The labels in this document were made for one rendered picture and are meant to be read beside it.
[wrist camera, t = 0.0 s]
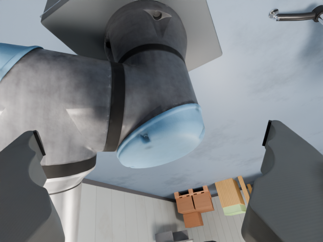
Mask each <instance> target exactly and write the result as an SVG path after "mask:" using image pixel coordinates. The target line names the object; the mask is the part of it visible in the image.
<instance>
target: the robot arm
mask: <svg viewBox="0 0 323 242"><path fill-rule="evenodd" d="M104 49H105V53H106V56H107V59H108V60H101V59H96V58H90V57H85V56H79V55H74V54H69V53H63V52H58V51H53V50H47V49H44V48H43V47H40V46H29V47H28V46H21V45H14V44H7V43H0V242H77V240H78V228H79V215H80V203H81V190H82V179H83V178H84V177H85V176H87V175H88V174H89V173H90V172H91V171H92V170H93V169H94V168H95V167H96V158H97V152H117V158H118V159H119V161H120V163H121V164H122V165H124V166H126V167H131V168H135V169H140V168H150V167H155V166H159V165H163V164H166V163H169V162H172V161H174V160H177V159H179V158H181V157H183V156H185V155H187V154H188V153H190V152H191V151H193V150H194V149H195V148H196V147H197V146H198V145H199V144H200V143H201V141H202V140H203V138H204V135H205V126H204V122H203V118H202V109H201V106H200V105H199V104H198V101H197V98H196V95H195V92H194V88H193V85H192V83H191V80H190V77H189V73H188V70H187V67H186V63H185V59H186V49H187V35H186V30H185V28H184V25H183V22H182V20H181V18H180V17H179V15H178V14H177V13H176V12H175V11H174V10H173V9H172V8H170V7H169V6H167V5H165V4H163V3H161V2H158V1H154V0H138V1H134V2H131V3H129V4H126V5H124V6H123V7H121V8H120V9H118V10H117V11H116V12H115V13H114V14H113V15H112V16H111V18H110V19H109V21H108V23H107V25H106V28H105V32H104ZM262 146H264V147H265V149H266V151H265V154H264V158H263V162H262V165H261V172H262V174H263V176H261V177H258V178H257V179H256V180H255V181H254V184H253V187H252V191H251V194H250V198H249V201H248V206H247V209H246V213H245V216H244V220H243V224H242V228H241V234H242V237H243V239H244V241H245V242H323V155H322V154H321V153H320V152H319V151H318V150H317V149H316V148H314V147H313V146H312V145H311V144H309V143H308V142H307V141H306V140H304V139H303V138H302V137H300V136H299V135H298V134H296V133H295V132H294V131H293V130H291V129H290V128H288V127H287V126H286V125H285V124H283V123H282V122H281V121H278V120H273V121H272V120H269V121H268V125H267V128H266V132H265V136H264V140H263V143H262Z"/></svg>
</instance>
